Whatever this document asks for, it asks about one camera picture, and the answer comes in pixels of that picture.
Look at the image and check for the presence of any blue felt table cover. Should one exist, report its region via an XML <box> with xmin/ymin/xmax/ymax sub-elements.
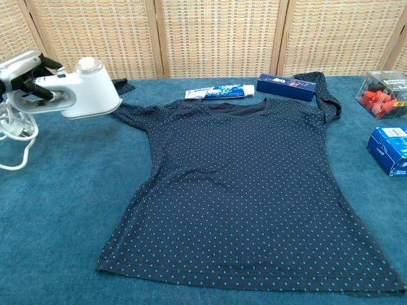
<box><xmin>0</xmin><ymin>75</ymin><xmax>407</xmax><ymax>305</ymax></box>

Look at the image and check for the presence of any blue cookie box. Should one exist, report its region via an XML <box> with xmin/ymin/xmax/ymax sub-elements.
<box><xmin>366</xmin><ymin>126</ymin><xmax>407</xmax><ymax>177</ymax></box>

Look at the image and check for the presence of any blue white toothpaste tube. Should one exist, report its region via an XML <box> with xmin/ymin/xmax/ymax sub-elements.
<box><xmin>184</xmin><ymin>83</ymin><xmax>256</xmax><ymax>100</ymax></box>

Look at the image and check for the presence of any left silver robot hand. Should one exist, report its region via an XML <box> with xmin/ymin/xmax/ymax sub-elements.
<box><xmin>0</xmin><ymin>50</ymin><xmax>66</xmax><ymax>105</ymax></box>

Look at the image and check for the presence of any dark blue toothpaste box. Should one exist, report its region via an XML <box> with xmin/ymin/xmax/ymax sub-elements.
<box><xmin>256</xmin><ymin>73</ymin><xmax>317</xmax><ymax>102</ymax></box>

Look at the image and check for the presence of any white cable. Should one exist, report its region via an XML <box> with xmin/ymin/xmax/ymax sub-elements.
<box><xmin>0</xmin><ymin>95</ymin><xmax>41</xmax><ymax>171</ymax></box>

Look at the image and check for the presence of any woven wicker folding screen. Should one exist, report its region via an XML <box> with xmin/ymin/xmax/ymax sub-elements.
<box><xmin>0</xmin><ymin>0</ymin><xmax>407</xmax><ymax>80</ymax></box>

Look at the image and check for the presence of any white handheld garment steamer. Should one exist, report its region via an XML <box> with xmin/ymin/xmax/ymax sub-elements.
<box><xmin>8</xmin><ymin>57</ymin><xmax>123</xmax><ymax>120</ymax></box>

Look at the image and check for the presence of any navy polka dot shirt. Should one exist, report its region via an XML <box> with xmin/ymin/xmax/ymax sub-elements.
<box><xmin>95</xmin><ymin>72</ymin><xmax>407</xmax><ymax>298</ymax></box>

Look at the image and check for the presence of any black red snack box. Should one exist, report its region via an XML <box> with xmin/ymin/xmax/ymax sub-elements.
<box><xmin>354</xmin><ymin>69</ymin><xmax>407</xmax><ymax>120</ymax></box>

